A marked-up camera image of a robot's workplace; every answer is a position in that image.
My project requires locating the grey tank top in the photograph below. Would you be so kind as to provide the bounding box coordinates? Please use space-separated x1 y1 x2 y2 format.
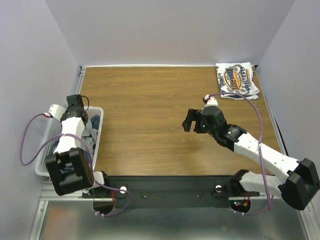
81 122 98 150

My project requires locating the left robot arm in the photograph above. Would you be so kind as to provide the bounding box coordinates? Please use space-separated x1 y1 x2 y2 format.
45 94 111 197

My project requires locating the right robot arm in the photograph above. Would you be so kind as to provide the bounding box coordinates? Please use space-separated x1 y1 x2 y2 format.
181 105 320 211

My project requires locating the blue tank top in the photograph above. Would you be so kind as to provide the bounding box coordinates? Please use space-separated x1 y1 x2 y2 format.
53 115 102 168

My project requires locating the folded white printed tank top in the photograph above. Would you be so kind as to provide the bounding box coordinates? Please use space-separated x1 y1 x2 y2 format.
215 62 260 100

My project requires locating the white plastic laundry basket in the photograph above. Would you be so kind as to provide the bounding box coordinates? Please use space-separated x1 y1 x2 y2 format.
35 106 104 177

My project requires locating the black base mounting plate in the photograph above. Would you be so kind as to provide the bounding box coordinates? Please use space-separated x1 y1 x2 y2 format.
82 175 261 210

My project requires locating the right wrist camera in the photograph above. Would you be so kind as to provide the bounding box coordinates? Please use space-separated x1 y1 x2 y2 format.
202 94 219 108

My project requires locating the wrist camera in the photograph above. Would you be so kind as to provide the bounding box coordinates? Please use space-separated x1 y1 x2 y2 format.
44 104 66 121
202 94 219 108

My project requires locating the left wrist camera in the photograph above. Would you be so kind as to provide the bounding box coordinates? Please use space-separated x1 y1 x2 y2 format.
44 104 66 121

